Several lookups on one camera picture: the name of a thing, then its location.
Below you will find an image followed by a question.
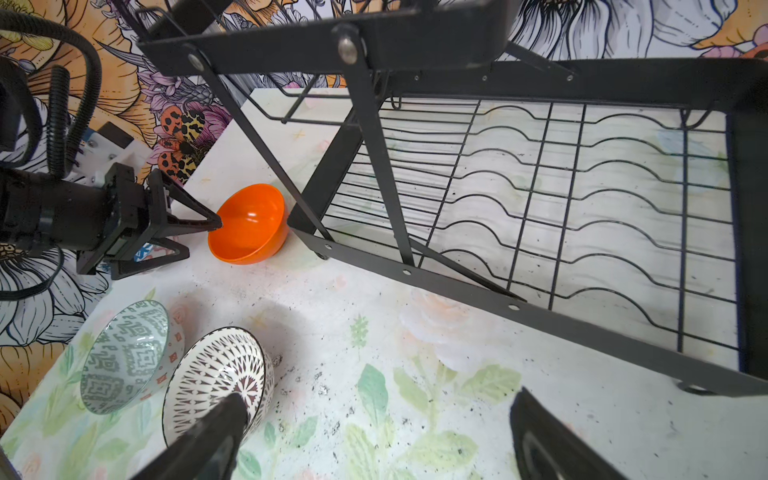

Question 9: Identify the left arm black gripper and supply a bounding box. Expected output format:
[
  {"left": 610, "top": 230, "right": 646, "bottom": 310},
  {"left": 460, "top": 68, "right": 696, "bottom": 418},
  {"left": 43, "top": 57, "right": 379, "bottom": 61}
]
[{"left": 76, "top": 163, "right": 222, "bottom": 280}]

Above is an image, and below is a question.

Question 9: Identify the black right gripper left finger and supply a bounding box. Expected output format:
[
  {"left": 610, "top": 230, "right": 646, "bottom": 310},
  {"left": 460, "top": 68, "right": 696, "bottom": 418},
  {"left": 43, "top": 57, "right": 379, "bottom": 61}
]
[{"left": 133, "top": 393, "right": 248, "bottom": 480}]

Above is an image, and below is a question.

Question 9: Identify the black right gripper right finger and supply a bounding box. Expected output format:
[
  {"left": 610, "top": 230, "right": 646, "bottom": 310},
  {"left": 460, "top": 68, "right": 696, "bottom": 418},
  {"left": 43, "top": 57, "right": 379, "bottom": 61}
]
[{"left": 509, "top": 388, "right": 625, "bottom": 480}]

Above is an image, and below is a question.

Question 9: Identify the white bowl dark radial pattern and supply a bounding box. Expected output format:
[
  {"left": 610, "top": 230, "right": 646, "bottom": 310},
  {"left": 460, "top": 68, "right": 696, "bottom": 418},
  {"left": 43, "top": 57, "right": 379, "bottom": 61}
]
[{"left": 162, "top": 326, "right": 275, "bottom": 445}]

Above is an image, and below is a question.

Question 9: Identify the orange plastic bowl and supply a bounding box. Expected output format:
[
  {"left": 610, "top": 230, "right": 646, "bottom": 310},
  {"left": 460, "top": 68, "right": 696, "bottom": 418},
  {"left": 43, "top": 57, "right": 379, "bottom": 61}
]
[{"left": 208, "top": 184, "right": 290, "bottom": 265}]

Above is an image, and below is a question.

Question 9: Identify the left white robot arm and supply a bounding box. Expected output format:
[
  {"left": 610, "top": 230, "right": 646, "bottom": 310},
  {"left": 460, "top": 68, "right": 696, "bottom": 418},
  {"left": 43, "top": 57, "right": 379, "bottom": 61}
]
[{"left": 1, "top": 163, "right": 247, "bottom": 479}]

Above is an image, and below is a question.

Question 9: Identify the black metal dish rack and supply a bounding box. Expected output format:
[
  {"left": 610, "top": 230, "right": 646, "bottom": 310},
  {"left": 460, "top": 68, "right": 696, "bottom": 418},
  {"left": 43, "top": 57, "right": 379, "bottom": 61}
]
[{"left": 114, "top": 1, "right": 767, "bottom": 397}]

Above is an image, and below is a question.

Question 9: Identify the green patterned ceramic bowl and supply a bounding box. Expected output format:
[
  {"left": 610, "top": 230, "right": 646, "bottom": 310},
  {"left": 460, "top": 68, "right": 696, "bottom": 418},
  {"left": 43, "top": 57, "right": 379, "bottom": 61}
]
[{"left": 80, "top": 300, "right": 185, "bottom": 415}]

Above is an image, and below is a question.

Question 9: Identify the left black corrugated cable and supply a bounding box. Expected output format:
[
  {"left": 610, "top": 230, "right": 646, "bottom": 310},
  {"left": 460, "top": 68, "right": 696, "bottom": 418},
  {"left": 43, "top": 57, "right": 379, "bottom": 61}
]
[{"left": 0, "top": 8, "right": 103, "bottom": 181}]

